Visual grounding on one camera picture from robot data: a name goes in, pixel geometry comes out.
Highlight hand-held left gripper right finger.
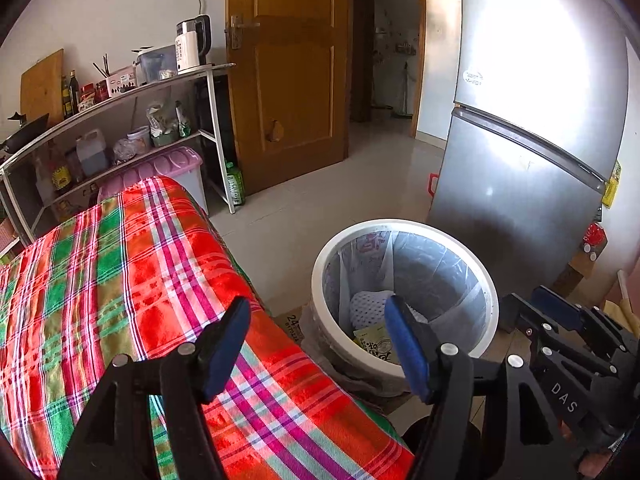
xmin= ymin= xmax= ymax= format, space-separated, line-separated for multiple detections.
xmin=384 ymin=295 xmax=568 ymax=480

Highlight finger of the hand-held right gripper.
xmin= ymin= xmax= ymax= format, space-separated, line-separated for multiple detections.
xmin=500 ymin=292 xmax=615 ymax=376
xmin=532 ymin=286 xmax=640 ymax=356

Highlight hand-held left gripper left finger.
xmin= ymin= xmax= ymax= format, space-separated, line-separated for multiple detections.
xmin=57 ymin=296 xmax=252 ymax=480

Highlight brown paper bag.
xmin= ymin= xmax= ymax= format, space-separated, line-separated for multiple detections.
xmin=352 ymin=325 xmax=401 ymax=363

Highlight white foam fruit net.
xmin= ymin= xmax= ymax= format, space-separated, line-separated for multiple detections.
xmin=349 ymin=290 xmax=428 ymax=328

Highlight clear plastic bin liner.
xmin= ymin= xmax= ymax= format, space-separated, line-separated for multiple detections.
xmin=300 ymin=230 xmax=493 ymax=396

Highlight white plastic bin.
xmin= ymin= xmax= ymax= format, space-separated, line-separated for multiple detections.
xmin=311 ymin=218 xmax=499 ymax=396

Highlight person's right hand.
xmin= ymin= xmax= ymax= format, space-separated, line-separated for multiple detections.
xmin=580 ymin=449 xmax=621 ymax=479

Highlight cardboard box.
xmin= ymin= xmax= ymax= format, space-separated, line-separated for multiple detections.
xmin=550 ymin=240 xmax=608 ymax=297

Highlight flat cardboard piece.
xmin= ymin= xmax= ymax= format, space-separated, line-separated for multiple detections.
xmin=272 ymin=305 xmax=313 ymax=346

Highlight red packet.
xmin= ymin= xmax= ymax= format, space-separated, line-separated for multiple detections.
xmin=580 ymin=222 xmax=608 ymax=262

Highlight red green plaid tablecloth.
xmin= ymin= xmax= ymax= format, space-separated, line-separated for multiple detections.
xmin=0 ymin=176 xmax=416 ymax=480

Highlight silver refrigerator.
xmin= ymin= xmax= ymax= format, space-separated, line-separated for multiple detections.
xmin=427 ymin=0 xmax=633 ymax=301

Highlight green plastic bottle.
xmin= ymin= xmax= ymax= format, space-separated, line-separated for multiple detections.
xmin=225 ymin=161 xmax=247 ymax=207

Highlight long white shelf rack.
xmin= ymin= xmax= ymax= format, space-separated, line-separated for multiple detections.
xmin=0 ymin=62 xmax=236 ymax=246

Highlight pink lidded storage box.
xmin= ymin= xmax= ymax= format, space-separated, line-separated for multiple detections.
xmin=97 ymin=146 xmax=210 ymax=216

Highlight yellow oil jug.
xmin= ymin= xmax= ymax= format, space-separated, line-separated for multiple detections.
xmin=52 ymin=200 xmax=83 ymax=221

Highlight crumpled clear plastic bag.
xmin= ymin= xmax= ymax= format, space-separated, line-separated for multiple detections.
xmin=112 ymin=137 xmax=138 ymax=166

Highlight white plastic tub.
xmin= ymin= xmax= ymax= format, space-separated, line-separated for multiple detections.
xmin=126 ymin=125 xmax=152 ymax=153

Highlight white jerrycan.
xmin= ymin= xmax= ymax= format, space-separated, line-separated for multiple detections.
xmin=76 ymin=129 xmax=110 ymax=177

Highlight white printed food bag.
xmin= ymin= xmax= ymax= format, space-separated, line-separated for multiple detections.
xmin=145 ymin=101 xmax=192 ymax=140

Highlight yellow label sauce bottle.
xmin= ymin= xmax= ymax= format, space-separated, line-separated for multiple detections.
xmin=49 ymin=142 xmax=72 ymax=196

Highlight clear glass bottle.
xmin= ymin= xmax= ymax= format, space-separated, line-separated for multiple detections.
xmin=34 ymin=157 xmax=53 ymax=206

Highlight mop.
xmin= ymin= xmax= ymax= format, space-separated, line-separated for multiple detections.
xmin=400 ymin=62 xmax=417 ymax=120

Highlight wooden door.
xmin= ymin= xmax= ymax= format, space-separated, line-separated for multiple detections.
xmin=225 ymin=0 xmax=351 ymax=196

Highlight pink utensil holder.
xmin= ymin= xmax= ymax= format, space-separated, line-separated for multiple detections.
xmin=97 ymin=67 xmax=138 ymax=98

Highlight clear plastic storage container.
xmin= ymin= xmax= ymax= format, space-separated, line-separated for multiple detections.
xmin=132 ymin=45 xmax=178 ymax=86

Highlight black frying pan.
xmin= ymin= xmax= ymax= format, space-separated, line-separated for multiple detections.
xmin=0 ymin=112 xmax=51 ymax=153

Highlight white electric kettle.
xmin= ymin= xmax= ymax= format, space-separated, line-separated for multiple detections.
xmin=175 ymin=15 xmax=212 ymax=73

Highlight wooden cutting board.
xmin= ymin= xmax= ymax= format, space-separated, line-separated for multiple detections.
xmin=20 ymin=49 xmax=65 ymax=126

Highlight wooden doorway frame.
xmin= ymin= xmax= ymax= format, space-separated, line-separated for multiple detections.
xmin=352 ymin=0 xmax=428 ymax=138

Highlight metal door handle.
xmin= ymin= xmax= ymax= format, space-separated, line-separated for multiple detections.
xmin=225 ymin=14 xmax=261 ymax=50

